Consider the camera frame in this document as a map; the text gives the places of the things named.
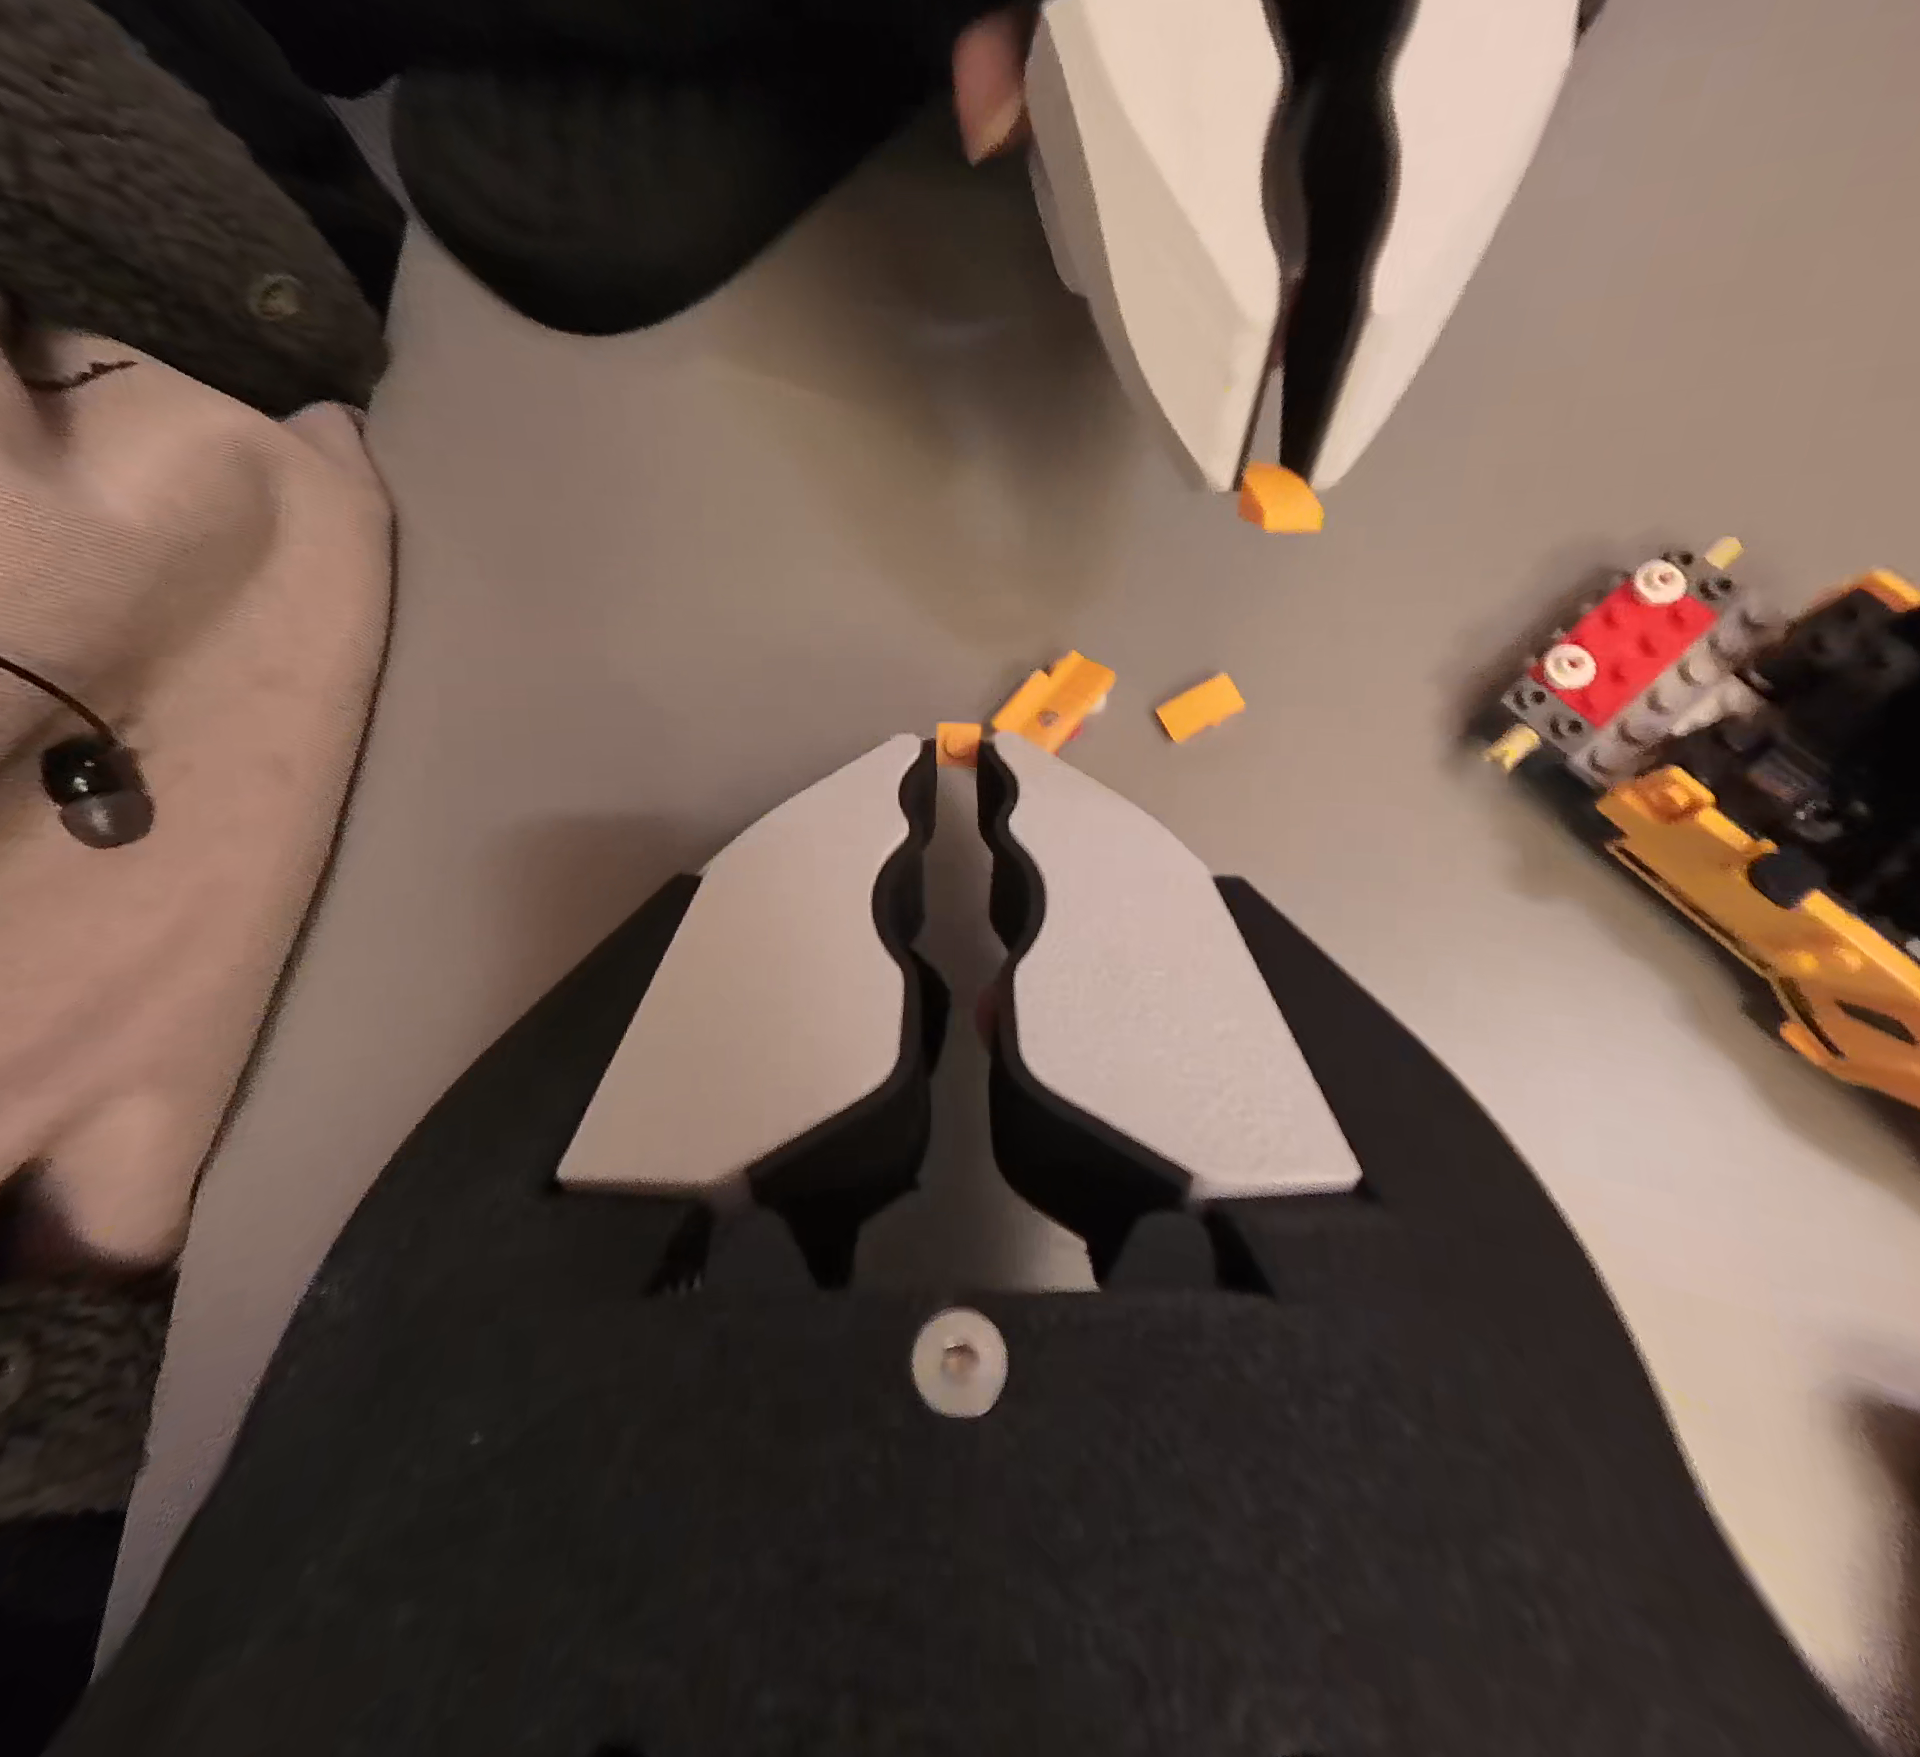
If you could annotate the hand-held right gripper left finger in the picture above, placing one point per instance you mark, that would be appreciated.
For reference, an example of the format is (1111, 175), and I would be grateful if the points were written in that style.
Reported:
(749, 1037)

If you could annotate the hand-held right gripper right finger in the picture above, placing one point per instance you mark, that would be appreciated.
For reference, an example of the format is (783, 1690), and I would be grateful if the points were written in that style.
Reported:
(1169, 1037)

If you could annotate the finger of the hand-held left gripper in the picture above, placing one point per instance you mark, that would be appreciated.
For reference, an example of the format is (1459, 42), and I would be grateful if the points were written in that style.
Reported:
(1500, 17)
(1155, 138)

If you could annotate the small orange lego plate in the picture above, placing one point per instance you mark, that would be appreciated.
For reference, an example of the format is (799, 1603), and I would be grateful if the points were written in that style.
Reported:
(959, 743)

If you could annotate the orange curved lego piece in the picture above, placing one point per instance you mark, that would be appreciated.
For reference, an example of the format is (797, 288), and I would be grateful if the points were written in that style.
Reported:
(1280, 501)

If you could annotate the person's left forearm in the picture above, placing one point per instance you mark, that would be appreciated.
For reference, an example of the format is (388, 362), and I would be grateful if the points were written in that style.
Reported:
(600, 63)

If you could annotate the orange flat lego tile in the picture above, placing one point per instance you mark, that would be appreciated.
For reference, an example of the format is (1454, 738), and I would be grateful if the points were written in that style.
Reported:
(1200, 708)

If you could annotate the orange white red lego subassembly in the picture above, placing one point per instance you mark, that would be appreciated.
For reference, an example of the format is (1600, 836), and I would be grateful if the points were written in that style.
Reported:
(1050, 704)

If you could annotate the yellow lego car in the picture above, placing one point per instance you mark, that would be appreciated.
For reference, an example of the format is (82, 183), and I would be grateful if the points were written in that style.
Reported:
(1724, 827)

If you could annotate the person's left hand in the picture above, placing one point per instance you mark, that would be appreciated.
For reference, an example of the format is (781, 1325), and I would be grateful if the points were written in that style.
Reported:
(990, 94)

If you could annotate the beige shirt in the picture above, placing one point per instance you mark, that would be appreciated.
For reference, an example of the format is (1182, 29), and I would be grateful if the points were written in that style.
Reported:
(180, 887)

